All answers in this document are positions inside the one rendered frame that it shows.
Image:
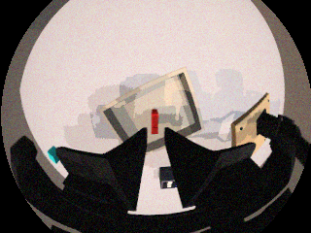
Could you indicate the red fuse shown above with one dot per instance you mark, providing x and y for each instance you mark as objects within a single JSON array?
[{"x": 154, "y": 121}]

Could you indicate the teal cube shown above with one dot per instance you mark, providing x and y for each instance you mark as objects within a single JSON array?
[{"x": 52, "y": 155}]

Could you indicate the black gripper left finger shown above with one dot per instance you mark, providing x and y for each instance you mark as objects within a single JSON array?
[{"x": 121, "y": 167}]

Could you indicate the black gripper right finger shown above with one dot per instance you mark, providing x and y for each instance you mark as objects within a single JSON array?
[{"x": 193, "y": 166}]

